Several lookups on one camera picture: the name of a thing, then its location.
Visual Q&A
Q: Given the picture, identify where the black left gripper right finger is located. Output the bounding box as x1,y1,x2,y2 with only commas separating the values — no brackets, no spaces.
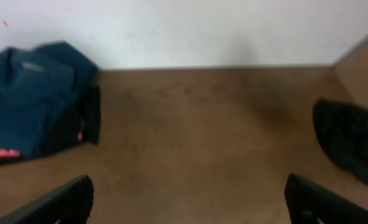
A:
284,173,368,224

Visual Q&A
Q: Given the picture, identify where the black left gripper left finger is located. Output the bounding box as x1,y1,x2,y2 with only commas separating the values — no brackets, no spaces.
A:
0,175,94,224

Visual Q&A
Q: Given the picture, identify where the blue polo shirt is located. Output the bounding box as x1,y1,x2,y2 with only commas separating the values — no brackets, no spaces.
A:
0,42,98,154

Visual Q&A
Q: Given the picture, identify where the black folded garment red trim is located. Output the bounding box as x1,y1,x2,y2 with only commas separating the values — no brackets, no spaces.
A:
0,86,101,166

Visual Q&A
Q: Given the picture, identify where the black garment at right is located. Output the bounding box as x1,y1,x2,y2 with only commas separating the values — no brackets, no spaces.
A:
313,98,368,185

